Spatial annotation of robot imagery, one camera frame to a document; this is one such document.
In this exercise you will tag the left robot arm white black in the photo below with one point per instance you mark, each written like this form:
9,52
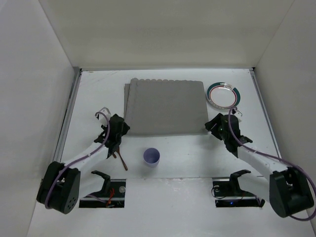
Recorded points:
65,183

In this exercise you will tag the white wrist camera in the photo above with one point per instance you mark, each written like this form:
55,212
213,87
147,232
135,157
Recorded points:
103,115
237,114

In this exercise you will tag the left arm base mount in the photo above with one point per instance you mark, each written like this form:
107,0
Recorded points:
103,192

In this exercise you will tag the white plate green red rim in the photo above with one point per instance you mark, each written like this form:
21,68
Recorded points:
223,96

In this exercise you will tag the brown wooden spoon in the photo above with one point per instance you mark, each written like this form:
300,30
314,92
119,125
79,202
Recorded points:
123,162

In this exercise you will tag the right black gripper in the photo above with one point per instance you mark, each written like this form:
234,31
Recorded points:
215,127

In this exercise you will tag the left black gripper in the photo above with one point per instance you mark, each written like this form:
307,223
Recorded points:
114,142

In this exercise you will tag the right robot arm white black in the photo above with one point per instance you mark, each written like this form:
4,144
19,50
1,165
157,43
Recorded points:
286,187

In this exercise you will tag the purple cup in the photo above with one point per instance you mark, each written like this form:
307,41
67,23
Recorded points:
151,157

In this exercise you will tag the left aluminium table rail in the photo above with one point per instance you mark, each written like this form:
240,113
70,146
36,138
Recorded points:
61,128

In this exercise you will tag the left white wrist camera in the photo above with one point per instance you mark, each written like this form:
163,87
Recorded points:
103,115

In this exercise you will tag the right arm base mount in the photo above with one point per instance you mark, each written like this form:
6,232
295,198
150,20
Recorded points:
228,194

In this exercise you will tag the grey cloth placemat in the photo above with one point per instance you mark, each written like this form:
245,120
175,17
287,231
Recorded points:
160,107

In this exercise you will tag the aluminium table rail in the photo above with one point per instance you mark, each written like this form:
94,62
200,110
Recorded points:
61,128
253,75

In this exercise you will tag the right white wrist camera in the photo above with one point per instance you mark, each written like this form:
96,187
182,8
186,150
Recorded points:
237,114

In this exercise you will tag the right aluminium table rail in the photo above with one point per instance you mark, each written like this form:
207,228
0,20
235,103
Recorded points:
253,75

